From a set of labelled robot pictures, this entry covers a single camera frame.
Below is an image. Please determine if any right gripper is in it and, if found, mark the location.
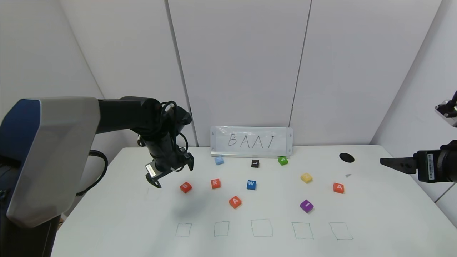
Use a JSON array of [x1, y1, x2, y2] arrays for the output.
[[380, 140, 457, 183]]

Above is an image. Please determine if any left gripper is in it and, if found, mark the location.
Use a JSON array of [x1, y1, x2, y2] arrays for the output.
[[145, 147, 194, 188]]

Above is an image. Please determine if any white BAAI sign board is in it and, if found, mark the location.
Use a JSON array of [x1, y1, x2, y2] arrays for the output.
[[211, 126, 293, 158]]

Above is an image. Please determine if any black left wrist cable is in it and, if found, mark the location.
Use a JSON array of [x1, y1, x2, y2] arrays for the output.
[[160, 101, 189, 157]]

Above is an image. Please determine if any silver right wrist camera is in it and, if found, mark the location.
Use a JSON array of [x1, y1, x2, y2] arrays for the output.
[[435, 100, 457, 128]]

